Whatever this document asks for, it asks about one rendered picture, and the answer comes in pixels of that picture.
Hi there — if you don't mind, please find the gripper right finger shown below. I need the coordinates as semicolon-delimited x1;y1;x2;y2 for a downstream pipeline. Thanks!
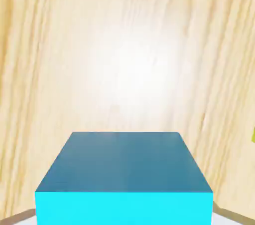
212;211;249;225

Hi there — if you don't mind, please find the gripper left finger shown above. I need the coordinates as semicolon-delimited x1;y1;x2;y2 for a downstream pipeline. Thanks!
0;215;37;225

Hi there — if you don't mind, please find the small cyan cube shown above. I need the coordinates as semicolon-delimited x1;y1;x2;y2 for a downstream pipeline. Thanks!
35;131;214;225

